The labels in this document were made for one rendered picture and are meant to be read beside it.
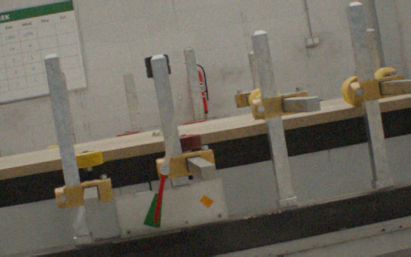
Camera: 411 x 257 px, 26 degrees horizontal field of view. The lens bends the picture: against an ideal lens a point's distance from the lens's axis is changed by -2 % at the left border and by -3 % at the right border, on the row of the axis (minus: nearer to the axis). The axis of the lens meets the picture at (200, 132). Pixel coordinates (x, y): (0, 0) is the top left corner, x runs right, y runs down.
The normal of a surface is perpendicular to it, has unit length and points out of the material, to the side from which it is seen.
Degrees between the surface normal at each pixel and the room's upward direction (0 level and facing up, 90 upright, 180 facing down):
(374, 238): 90
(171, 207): 90
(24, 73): 90
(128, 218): 90
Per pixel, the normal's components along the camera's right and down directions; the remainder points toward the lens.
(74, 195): 0.12, 0.04
